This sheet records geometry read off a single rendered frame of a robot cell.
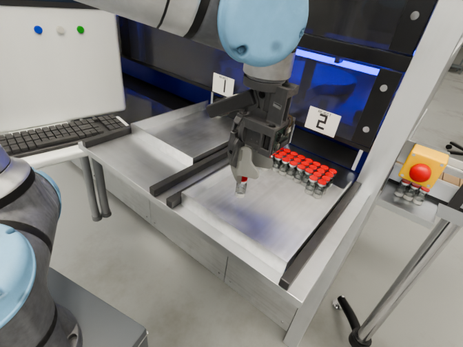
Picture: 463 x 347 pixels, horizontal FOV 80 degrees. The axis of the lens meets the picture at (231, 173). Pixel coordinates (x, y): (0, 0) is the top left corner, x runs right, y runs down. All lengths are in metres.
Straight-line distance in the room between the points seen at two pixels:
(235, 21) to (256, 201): 0.48
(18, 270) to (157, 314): 1.12
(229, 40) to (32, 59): 0.94
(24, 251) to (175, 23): 0.30
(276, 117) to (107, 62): 0.85
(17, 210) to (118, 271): 1.19
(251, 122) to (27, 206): 0.35
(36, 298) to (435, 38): 0.77
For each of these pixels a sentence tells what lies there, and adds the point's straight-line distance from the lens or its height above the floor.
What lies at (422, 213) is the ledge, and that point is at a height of 0.88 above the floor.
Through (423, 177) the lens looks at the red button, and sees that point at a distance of 0.73.
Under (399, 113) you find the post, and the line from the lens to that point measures 0.73.
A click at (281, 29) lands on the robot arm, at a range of 0.25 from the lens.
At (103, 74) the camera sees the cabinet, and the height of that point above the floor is 0.96.
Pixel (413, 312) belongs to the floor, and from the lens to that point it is 1.86.
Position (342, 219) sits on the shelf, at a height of 0.88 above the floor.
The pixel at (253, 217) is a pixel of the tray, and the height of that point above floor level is 0.88.
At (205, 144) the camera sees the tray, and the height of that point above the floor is 0.88.
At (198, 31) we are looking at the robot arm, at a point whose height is 1.26.
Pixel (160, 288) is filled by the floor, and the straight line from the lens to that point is 1.54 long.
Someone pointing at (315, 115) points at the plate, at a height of 1.03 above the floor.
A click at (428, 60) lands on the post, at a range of 0.70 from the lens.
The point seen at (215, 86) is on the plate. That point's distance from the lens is 0.95.
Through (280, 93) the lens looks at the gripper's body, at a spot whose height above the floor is 1.17.
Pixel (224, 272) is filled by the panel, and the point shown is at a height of 0.16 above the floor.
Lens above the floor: 1.29
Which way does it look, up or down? 34 degrees down
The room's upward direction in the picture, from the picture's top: 8 degrees clockwise
